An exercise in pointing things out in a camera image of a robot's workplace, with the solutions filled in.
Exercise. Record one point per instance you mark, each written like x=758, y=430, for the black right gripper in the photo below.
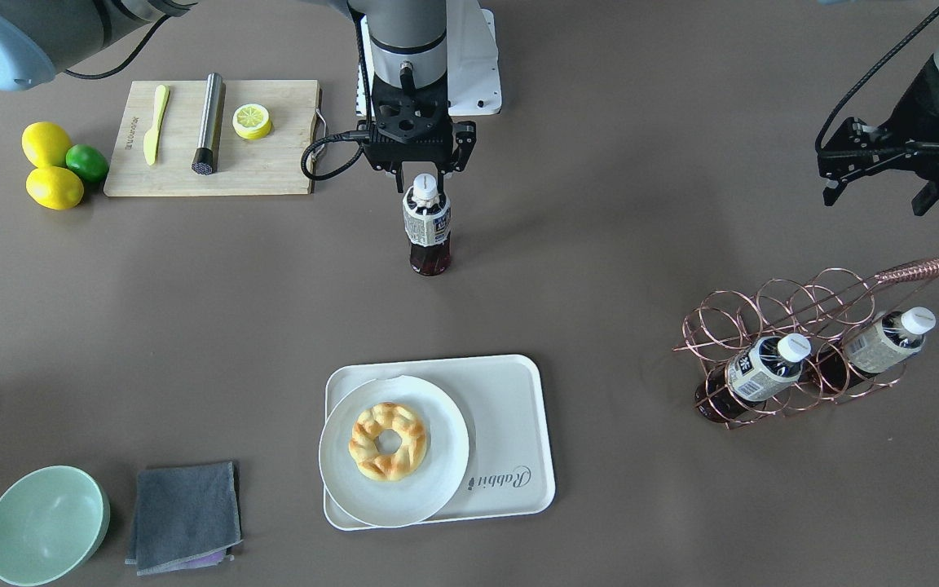
x=464, y=144

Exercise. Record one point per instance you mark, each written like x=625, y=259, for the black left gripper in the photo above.
x=936, y=108

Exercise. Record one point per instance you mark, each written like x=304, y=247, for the tea bottle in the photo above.
x=747, y=381
x=427, y=220
x=889, y=340

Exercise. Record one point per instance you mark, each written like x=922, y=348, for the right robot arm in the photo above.
x=39, y=40

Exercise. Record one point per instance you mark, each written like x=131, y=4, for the white rectangular tray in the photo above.
x=510, y=468

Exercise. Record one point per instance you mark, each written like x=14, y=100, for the bamboo cutting board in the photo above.
x=266, y=167

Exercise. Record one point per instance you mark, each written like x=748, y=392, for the half lemon slice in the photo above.
x=252, y=121

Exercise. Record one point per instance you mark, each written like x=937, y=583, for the steel muddler black tip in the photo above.
x=205, y=158

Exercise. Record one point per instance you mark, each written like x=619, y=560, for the yellow plastic knife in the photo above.
x=152, y=136

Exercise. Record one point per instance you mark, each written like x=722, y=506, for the white round plate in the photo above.
x=421, y=494

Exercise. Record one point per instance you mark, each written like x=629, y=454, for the green lime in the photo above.
x=87, y=163

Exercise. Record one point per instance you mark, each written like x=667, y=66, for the yellow lemon near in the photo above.
x=55, y=187

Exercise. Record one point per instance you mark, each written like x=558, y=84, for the yellow lemon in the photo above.
x=55, y=187
x=45, y=144

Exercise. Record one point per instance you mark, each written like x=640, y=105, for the yellow lemon far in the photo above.
x=45, y=144

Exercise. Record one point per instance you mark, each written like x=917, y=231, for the grey folded cloth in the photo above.
x=184, y=518

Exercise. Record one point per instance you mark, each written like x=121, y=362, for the mint green bowl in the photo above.
x=51, y=521

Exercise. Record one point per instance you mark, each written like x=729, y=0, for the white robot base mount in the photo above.
x=440, y=41

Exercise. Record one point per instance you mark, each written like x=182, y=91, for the copper wire bottle rack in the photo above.
x=827, y=310

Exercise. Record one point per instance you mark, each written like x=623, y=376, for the braided ring bread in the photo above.
x=388, y=442

